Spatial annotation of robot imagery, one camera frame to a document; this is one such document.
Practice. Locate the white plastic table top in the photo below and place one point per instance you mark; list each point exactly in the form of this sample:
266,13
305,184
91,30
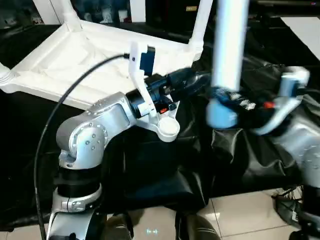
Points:
62,62

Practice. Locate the black cabinet with gold label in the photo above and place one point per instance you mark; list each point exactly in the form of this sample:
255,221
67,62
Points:
175,12

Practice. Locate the small white cup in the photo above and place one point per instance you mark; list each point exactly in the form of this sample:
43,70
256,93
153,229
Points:
87,16
122,16

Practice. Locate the white flat board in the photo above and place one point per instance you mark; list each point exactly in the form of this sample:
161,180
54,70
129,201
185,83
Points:
302,35

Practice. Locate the white blue patterned jar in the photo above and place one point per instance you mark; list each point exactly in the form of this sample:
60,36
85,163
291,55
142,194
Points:
107,17

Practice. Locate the black work mat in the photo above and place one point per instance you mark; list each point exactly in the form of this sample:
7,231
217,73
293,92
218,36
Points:
37,125

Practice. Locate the dark robot left foot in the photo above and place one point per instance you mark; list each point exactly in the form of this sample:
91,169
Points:
120,227

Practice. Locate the white display cabinet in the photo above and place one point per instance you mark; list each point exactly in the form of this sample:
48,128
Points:
42,11

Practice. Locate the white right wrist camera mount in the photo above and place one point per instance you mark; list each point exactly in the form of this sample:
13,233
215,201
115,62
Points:
290,82

